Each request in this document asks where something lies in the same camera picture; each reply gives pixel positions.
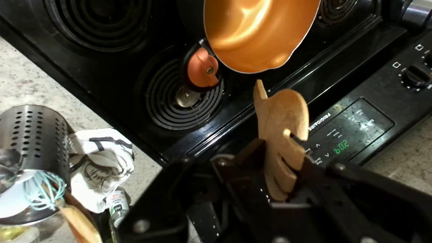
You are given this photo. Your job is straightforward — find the wooden spoon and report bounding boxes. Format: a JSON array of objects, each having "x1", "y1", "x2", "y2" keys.
[{"x1": 253, "y1": 79, "x2": 311, "y2": 203}]

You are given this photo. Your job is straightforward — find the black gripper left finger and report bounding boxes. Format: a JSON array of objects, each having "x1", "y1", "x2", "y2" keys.
[{"x1": 116, "y1": 138, "x2": 278, "y2": 243}]

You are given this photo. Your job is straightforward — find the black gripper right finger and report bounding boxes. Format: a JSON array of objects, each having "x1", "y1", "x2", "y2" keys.
[{"x1": 278, "y1": 130, "x2": 432, "y2": 243}]

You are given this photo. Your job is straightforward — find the perforated metal utensil holder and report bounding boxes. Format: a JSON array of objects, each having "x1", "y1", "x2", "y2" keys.
[{"x1": 0, "y1": 104, "x2": 76, "y2": 227}]

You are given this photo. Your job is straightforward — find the black electric stove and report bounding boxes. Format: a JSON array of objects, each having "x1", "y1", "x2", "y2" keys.
[{"x1": 0, "y1": 0, "x2": 432, "y2": 169}]

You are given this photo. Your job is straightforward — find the white printed kitchen towel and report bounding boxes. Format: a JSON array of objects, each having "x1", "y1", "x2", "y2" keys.
[{"x1": 66, "y1": 127, "x2": 136, "y2": 216}]

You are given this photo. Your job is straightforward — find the grey pot copper interior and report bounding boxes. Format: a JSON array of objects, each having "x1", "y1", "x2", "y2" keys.
[{"x1": 177, "y1": 0, "x2": 323, "y2": 91}]

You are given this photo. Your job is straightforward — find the teal silicone whisk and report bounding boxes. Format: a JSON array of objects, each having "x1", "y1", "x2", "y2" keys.
[{"x1": 22, "y1": 170, "x2": 69, "y2": 212}]

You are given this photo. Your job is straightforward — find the light wooden spatula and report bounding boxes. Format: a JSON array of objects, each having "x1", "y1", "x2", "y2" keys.
[{"x1": 58, "y1": 204, "x2": 103, "y2": 243}]

